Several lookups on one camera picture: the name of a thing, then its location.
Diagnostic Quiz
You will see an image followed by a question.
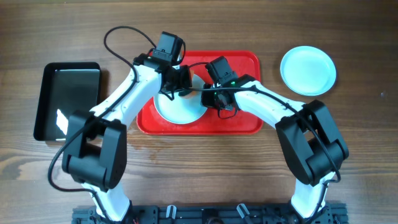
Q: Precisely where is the light blue plate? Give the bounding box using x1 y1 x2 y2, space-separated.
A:
154 91 207 124
280 45 337 96

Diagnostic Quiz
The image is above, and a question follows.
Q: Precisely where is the green and orange sponge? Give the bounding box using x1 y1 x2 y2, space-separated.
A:
178 70 196 99

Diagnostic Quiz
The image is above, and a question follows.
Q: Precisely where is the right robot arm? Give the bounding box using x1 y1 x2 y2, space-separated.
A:
201 75 349 222

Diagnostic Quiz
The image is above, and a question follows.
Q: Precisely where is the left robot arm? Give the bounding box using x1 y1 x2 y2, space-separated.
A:
58 54 192 223

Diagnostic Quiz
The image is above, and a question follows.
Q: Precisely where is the red plastic tray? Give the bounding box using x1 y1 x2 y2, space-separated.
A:
136 50 263 135

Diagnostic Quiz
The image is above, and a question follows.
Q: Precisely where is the black rectangular water tray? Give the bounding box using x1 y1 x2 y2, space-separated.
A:
33 62 102 141

